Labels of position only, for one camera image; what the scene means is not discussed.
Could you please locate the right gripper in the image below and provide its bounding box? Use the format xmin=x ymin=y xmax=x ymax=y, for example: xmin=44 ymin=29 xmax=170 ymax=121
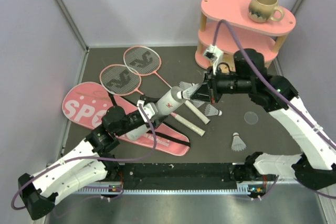
xmin=190 ymin=65 xmax=252 ymax=104

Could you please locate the shuttlecock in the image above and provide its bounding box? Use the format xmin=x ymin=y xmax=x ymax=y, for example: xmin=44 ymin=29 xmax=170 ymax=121
xmin=191 ymin=100 xmax=205 ymax=108
xmin=204 ymin=104 xmax=223 ymax=116
xmin=177 ymin=87 xmax=196 ymax=100
xmin=179 ymin=81 xmax=195 ymax=90

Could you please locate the white shuttlecock tube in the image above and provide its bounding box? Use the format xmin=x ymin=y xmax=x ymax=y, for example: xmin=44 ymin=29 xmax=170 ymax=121
xmin=126 ymin=87 xmax=186 ymax=141

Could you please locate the clear plastic tube lid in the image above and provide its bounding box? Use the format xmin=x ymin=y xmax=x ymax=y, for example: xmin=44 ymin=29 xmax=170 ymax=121
xmin=244 ymin=111 xmax=258 ymax=125

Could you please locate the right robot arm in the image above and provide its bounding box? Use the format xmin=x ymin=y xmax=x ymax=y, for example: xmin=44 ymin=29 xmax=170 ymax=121
xmin=191 ymin=49 xmax=335 ymax=190

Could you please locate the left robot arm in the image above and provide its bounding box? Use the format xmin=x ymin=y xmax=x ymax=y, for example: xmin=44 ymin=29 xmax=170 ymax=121
xmin=16 ymin=95 xmax=167 ymax=220

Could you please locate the lower pink badminton racket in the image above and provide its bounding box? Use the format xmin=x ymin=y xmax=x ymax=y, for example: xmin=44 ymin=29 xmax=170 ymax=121
xmin=99 ymin=64 xmax=205 ymax=136

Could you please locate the pink badminton racket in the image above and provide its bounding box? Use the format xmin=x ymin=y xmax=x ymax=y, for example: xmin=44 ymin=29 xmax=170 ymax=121
xmin=99 ymin=64 xmax=205 ymax=136
xmin=123 ymin=46 xmax=211 ymax=125

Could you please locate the upper pink badminton racket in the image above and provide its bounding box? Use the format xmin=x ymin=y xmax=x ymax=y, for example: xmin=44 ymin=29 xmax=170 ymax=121
xmin=123 ymin=46 xmax=211 ymax=125

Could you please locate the decorated round plate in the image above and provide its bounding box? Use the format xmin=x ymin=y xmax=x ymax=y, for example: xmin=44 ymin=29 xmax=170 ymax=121
xmin=218 ymin=62 xmax=236 ymax=73

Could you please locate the shuttlecock front alone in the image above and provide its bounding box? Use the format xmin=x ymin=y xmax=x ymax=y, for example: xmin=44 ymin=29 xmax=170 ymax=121
xmin=231 ymin=132 xmax=246 ymax=152

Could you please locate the pink racket bag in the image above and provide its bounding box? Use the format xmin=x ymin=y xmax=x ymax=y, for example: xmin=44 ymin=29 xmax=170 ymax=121
xmin=62 ymin=82 xmax=191 ymax=156

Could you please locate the pink three-tier shelf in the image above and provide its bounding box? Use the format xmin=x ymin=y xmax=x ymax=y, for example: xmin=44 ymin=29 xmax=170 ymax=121
xmin=195 ymin=0 xmax=296 ymax=69

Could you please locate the beige ceramic mug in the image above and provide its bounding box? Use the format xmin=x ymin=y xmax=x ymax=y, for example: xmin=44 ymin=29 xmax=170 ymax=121
xmin=248 ymin=0 xmax=285 ymax=23

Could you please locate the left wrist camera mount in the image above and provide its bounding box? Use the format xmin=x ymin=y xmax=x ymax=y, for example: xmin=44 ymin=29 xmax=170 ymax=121
xmin=136 ymin=100 xmax=158 ymax=122

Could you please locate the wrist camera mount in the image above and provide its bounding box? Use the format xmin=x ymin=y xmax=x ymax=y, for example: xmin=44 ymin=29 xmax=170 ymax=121
xmin=203 ymin=45 xmax=224 ymax=75
xmin=136 ymin=100 xmax=158 ymax=122

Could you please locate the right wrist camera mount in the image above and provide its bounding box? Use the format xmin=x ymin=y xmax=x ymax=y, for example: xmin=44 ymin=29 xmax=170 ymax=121
xmin=203 ymin=45 xmax=224 ymax=75

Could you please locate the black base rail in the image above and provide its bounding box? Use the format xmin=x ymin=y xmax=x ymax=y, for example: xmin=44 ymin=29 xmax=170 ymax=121
xmin=79 ymin=163 xmax=276 ymax=197

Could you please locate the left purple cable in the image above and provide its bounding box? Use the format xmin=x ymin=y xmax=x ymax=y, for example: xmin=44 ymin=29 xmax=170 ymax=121
xmin=10 ymin=105 xmax=158 ymax=210

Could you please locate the purple cable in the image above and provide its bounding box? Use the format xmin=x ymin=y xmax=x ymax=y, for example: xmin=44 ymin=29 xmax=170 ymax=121
xmin=10 ymin=105 xmax=158 ymax=210
xmin=213 ymin=19 xmax=336 ymax=200

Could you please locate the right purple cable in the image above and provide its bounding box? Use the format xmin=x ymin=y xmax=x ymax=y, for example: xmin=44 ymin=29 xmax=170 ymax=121
xmin=213 ymin=19 xmax=336 ymax=200

